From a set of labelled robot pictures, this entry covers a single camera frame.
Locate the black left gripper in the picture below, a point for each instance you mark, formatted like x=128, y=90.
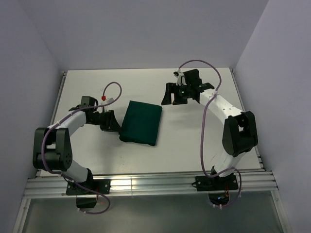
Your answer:
x=107, y=120

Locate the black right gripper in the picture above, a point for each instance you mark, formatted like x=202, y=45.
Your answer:
x=176, y=91

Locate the dark green surgical cloth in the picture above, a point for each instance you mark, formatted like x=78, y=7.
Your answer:
x=141, y=123

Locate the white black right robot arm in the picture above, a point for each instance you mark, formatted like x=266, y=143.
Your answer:
x=239, y=127

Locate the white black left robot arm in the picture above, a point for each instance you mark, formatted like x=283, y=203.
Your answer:
x=52, y=147

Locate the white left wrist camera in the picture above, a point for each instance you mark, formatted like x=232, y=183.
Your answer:
x=106, y=101

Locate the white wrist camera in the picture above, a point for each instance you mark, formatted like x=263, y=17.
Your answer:
x=181, y=81
x=106, y=101

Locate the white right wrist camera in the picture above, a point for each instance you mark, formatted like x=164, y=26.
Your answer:
x=181, y=81

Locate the aluminium table edge rail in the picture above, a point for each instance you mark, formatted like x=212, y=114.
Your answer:
x=58, y=96

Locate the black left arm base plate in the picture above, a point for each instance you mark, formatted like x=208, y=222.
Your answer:
x=99, y=185

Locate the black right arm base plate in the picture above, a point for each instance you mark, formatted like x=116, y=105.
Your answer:
x=203, y=183

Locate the aluminium front frame rail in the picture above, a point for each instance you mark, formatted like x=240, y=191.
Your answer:
x=145, y=185

